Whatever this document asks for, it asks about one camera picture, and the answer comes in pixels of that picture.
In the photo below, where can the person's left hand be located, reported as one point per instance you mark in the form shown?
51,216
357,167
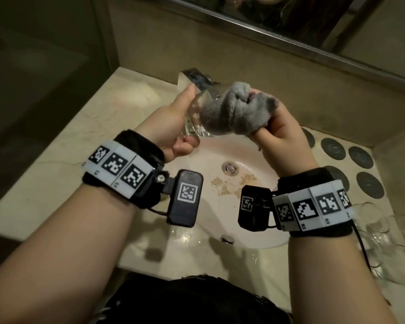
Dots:
162,131

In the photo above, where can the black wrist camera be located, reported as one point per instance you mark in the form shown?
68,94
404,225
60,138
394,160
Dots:
253,209
186,199

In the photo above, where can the person's left thumb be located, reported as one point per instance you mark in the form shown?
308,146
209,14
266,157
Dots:
185,97

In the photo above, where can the person's right forearm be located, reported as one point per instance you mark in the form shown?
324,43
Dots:
327,276

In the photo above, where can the chrome faucet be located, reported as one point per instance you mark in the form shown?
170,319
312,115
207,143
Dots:
197,77

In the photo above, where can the white sink basin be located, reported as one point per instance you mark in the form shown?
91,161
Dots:
209,165

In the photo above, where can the black marker-tag wristband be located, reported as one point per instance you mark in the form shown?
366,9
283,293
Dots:
121,165
314,209

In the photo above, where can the gray cleaning cloth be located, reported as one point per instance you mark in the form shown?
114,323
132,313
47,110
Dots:
222,111

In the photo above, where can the clear drinking glass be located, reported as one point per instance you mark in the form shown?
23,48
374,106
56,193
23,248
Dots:
199,104

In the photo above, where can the round black coaster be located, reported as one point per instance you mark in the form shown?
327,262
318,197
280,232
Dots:
360,157
333,148
370,185
341,177
308,138

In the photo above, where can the chrome overflow cap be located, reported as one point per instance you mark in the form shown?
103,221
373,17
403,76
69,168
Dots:
227,239

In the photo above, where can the person's right thumb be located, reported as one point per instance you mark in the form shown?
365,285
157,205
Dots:
263,138

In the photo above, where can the chrome sink drain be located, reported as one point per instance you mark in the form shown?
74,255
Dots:
230,167

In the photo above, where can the person's black clothing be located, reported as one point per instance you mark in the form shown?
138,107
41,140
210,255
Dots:
195,300

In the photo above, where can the framed wall mirror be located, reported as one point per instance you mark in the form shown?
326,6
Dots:
307,16

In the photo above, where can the person's left forearm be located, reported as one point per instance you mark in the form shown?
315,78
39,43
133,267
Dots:
54,249

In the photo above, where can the person's right hand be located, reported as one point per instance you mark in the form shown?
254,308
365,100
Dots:
287,145

